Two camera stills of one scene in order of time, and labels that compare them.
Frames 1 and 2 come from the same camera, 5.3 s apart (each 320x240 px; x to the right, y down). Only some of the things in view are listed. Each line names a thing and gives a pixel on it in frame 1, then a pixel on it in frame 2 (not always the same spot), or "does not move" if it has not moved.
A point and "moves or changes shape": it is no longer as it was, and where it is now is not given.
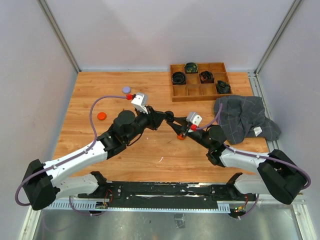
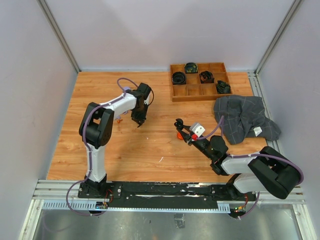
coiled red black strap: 206,77 does not move
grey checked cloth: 243,116 does not move
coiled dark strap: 223,87 does not move
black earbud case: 170,116 moves or changes shape
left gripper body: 148,120 → 140,113
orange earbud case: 180,137 does not move
